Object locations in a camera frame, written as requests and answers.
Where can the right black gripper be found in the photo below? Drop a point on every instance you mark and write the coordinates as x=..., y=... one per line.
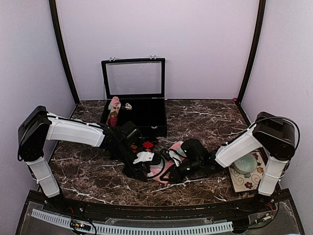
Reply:
x=177, y=177

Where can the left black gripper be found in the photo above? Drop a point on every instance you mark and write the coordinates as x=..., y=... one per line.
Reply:
x=131, y=172

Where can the pink patterned sock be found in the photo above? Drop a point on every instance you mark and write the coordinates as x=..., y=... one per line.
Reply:
x=155, y=169

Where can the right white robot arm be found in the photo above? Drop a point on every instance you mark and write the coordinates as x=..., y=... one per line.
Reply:
x=279, y=136

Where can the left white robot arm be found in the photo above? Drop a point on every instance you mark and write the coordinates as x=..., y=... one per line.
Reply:
x=41, y=126

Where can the rolled pink sock in box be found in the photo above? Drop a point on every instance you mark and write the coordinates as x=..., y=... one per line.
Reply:
x=114, y=107

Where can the black argyle sock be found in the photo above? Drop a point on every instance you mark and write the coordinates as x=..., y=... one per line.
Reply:
x=148, y=146

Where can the black display box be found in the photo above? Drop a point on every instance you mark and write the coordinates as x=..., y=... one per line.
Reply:
x=141, y=83

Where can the floral patterned mat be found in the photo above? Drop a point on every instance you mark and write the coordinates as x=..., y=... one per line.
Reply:
x=250, y=181

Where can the pale green bowl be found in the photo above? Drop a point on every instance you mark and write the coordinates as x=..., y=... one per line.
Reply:
x=246, y=164

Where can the small circuit board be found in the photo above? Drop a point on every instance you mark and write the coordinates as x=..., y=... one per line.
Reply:
x=79, y=226

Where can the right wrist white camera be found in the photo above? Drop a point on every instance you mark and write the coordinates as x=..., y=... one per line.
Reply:
x=175, y=157

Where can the wrist white camera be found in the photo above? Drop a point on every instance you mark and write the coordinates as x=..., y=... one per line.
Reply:
x=144, y=156
x=175, y=157

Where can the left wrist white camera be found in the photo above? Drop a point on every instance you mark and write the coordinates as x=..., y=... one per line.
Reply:
x=144, y=156

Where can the small white ring object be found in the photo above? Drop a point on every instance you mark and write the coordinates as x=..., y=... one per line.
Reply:
x=128, y=106

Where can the white slotted cable duct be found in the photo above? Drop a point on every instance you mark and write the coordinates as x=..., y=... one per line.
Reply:
x=114, y=226

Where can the black front rail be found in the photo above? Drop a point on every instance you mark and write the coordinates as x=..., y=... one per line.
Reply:
x=88, y=207

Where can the left black frame post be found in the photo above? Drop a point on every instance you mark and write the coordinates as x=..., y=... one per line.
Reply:
x=62, y=50

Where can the black frame post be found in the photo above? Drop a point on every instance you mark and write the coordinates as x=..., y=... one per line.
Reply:
x=62, y=50
x=253, y=51

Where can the right black frame post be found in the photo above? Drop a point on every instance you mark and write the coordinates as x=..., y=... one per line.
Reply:
x=253, y=51

